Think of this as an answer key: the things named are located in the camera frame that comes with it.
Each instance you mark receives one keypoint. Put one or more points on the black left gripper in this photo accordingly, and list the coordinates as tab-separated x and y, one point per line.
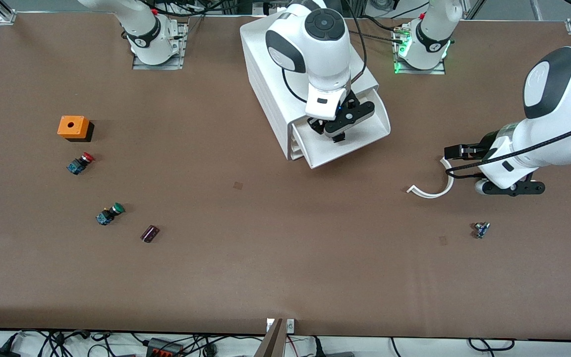
482	147

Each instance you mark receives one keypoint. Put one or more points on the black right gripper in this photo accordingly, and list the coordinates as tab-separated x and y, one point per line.
317	126

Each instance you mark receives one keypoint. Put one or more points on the white plastic drawer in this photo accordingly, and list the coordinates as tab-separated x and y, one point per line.
367	131

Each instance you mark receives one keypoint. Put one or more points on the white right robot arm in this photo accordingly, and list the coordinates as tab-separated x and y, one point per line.
315	54

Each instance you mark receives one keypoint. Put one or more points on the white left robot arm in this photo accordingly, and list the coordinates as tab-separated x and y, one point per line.
563	139

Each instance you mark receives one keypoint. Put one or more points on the white curved plastic strip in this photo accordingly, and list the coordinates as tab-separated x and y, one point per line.
434	195

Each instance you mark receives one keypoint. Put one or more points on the dark maroon cylindrical capacitor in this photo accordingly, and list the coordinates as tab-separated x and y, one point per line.
149	234

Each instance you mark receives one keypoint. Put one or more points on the white drawer cabinet frame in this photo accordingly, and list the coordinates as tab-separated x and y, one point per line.
265	74

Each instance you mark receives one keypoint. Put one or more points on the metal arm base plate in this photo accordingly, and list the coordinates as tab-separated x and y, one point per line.
159	66
419	71

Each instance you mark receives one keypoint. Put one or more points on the grey camera support post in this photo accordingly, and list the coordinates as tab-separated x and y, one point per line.
271	342

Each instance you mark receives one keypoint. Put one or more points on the green push button switch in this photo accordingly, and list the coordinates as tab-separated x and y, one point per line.
108	214

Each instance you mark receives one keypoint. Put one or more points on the red push button switch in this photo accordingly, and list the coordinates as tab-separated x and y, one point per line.
78	164

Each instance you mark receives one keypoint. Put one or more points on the orange button enclosure box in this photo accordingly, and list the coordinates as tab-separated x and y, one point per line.
72	126

